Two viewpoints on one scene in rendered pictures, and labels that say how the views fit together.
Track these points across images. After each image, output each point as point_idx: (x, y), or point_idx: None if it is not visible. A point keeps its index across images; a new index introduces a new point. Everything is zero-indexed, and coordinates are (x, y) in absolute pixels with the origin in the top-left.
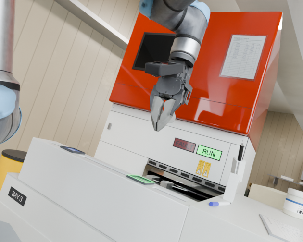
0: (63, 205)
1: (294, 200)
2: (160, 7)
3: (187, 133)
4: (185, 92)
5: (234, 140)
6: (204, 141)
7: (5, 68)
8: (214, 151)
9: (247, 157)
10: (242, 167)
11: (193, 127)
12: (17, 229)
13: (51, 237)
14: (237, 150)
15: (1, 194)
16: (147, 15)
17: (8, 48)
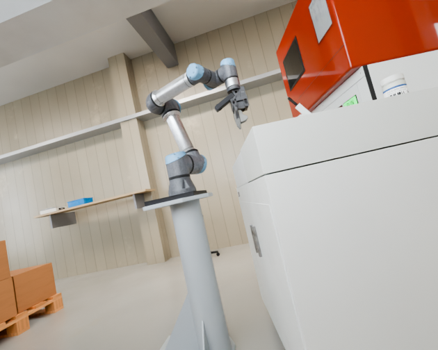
0: (240, 185)
1: (383, 92)
2: (207, 85)
3: (334, 102)
4: (245, 101)
5: (357, 78)
6: (344, 98)
7: (188, 146)
8: (352, 99)
9: (408, 73)
10: (302, 107)
11: (334, 94)
12: (242, 206)
13: (243, 200)
14: (362, 83)
15: (238, 198)
16: (211, 89)
17: (186, 140)
